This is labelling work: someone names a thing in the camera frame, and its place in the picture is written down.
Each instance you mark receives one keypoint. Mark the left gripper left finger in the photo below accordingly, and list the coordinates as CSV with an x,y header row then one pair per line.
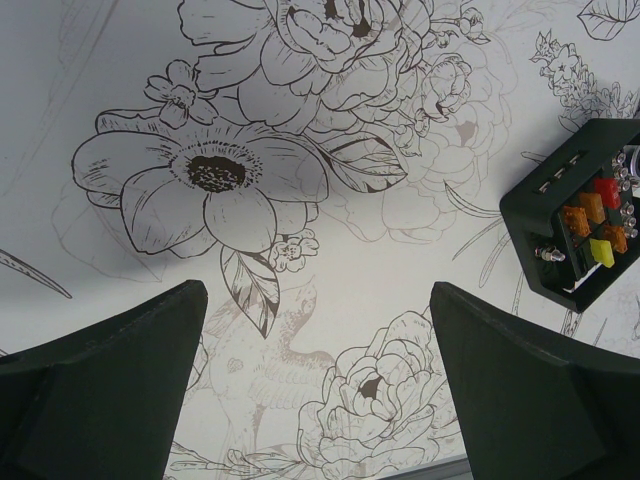
x,y
102,402

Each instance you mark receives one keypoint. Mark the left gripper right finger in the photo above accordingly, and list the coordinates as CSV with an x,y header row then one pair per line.
x,y
532,403

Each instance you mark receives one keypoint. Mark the yellow blade fuse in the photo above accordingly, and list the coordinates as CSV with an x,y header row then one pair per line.
x,y
602,252

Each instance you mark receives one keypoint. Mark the black fuse box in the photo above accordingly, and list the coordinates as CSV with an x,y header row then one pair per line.
x,y
554,211

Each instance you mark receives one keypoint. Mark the red blade fuse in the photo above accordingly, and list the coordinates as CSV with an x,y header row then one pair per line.
x,y
608,190

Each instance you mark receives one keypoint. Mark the floral table mat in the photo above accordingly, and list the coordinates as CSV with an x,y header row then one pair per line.
x,y
319,166

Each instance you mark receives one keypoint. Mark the ratchet ring wrench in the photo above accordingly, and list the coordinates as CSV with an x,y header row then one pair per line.
x,y
634,161

